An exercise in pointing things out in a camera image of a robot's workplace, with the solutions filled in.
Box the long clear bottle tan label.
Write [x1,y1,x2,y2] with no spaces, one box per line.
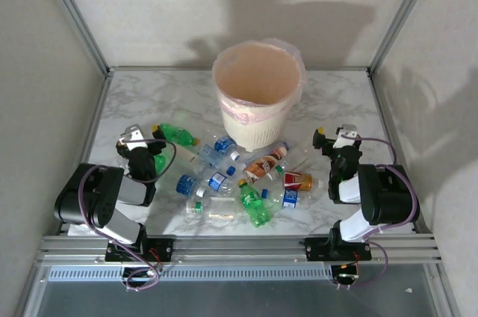
[167,141,210,174]

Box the red orange label bottle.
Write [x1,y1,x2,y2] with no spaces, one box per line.
[282,170,325,193]

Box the dark blue label white-cap bottle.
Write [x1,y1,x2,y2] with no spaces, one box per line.
[213,135,240,163]
[176,173,208,198]

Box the light blue label soda bottle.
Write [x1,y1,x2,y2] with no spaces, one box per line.
[196,144,237,176]

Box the brown label drink bottle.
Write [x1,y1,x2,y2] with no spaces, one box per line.
[242,144,291,185]

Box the blue white label blue-cap bottle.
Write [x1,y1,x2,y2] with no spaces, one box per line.
[260,186,313,210]

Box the clear bottle green white cap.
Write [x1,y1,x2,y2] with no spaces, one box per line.
[185,197,249,223]

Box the cream ribbed waste bin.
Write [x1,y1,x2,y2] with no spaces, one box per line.
[211,40,303,153]

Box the pink plastic bin liner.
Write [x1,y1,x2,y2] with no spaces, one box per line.
[211,37,309,126]

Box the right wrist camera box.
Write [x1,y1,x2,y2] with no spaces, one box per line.
[333,123,360,149]

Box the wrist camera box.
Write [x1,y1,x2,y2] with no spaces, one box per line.
[333,123,360,149]
[118,124,149,153]

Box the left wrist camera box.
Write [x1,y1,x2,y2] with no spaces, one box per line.
[118,124,149,153]

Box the aluminium table side rail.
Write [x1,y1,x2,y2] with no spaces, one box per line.
[59,70,114,234]
[367,70,429,234]

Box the aluminium frame crossbar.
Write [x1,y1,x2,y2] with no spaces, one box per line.
[107,65,373,73]

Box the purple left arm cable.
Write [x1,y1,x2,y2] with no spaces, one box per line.
[76,138,179,292]

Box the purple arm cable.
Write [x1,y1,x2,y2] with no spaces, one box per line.
[334,135,421,292]
[76,138,179,292]

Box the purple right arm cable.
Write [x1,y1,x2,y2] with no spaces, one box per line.
[334,135,421,292]

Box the aluminium mounting rail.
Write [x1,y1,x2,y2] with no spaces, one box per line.
[35,233,444,266]

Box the grey slotted cable duct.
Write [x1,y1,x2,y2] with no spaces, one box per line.
[47,266,335,281]

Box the aluminium frame post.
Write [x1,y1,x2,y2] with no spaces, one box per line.
[35,0,113,77]
[367,0,442,76]

